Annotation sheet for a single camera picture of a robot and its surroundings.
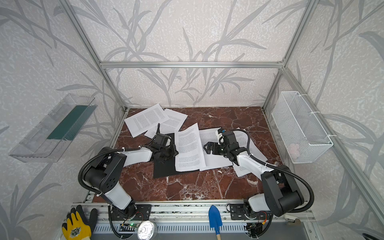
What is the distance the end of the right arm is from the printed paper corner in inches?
19.6

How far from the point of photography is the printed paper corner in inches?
43.5

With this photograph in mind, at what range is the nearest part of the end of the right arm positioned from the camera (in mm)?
659
